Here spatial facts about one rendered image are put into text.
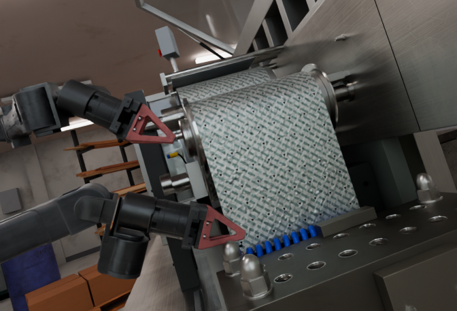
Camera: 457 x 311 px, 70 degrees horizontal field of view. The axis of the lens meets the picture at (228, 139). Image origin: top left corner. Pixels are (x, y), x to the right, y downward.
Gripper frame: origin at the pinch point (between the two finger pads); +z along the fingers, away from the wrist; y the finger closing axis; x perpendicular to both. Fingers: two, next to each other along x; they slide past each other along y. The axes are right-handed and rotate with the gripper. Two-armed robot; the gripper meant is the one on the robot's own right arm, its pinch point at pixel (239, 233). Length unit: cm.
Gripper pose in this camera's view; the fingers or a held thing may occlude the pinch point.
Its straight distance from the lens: 56.8
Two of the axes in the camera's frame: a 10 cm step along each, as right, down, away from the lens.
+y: 1.3, -1.1, -9.9
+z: 9.7, 2.4, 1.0
